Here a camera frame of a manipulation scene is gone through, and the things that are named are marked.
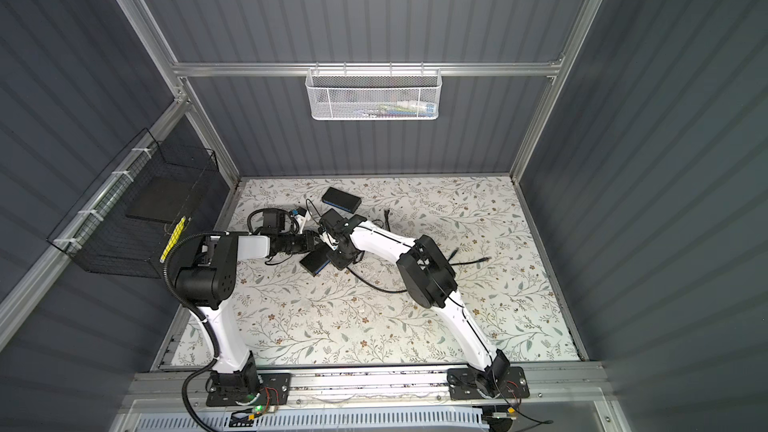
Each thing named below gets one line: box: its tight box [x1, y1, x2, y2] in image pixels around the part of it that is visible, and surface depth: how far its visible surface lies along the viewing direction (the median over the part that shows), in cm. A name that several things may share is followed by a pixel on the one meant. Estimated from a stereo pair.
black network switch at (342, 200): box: [321, 186, 362, 214], surface depth 115 cm
